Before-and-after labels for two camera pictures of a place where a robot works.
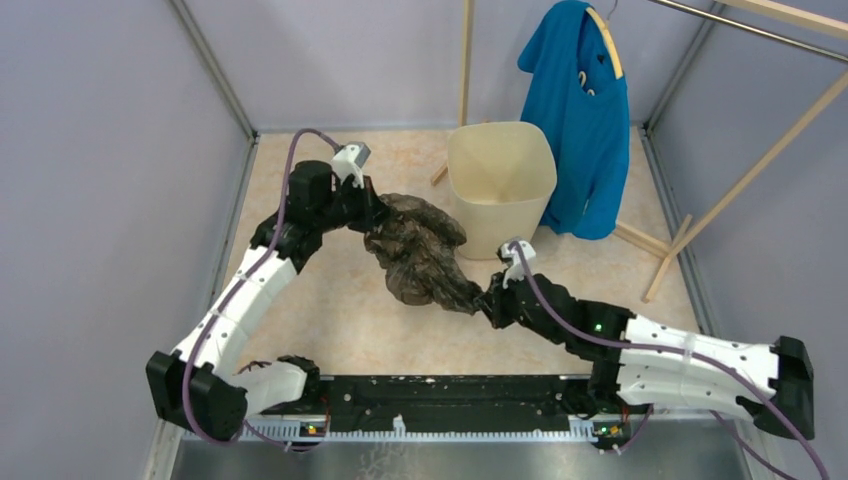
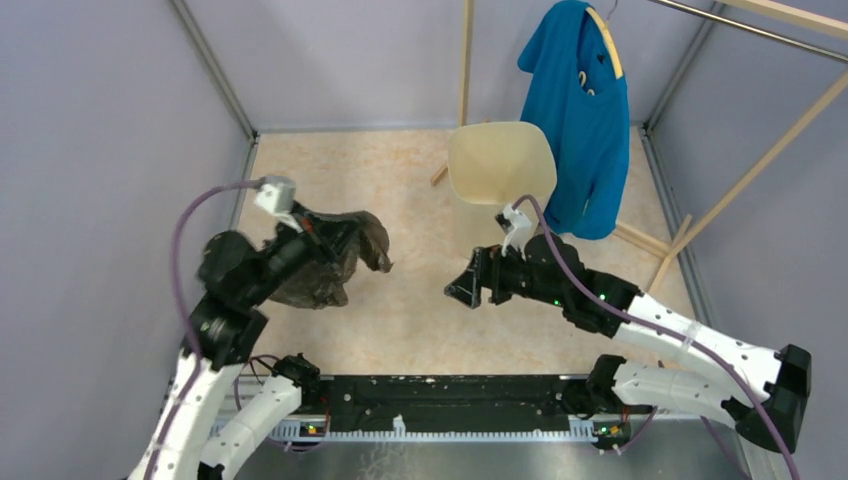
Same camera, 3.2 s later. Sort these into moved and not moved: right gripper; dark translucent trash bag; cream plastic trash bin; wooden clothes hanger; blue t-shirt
Moved: right gripper; dark translucent trash bag
Not moved: blue t-shirt; wooden clothes hanger; cream plastic trash bin
